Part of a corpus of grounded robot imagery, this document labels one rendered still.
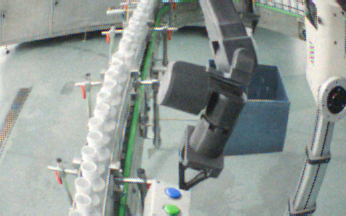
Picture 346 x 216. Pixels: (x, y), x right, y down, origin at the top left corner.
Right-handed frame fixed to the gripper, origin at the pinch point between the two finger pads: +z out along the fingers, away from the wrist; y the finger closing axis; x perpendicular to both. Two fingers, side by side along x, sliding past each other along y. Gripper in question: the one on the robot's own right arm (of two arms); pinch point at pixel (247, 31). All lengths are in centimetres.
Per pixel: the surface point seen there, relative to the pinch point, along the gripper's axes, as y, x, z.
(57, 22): 158, -280, 83
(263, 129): -5.3, 15.2, 31.3
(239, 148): 3.3, 15.0, 39.0
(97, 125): 42, 66, -1
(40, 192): 112, -35, 116
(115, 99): 40, 48, 3
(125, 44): 40.5, 19.3, -0.4
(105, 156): 40, 72, 3
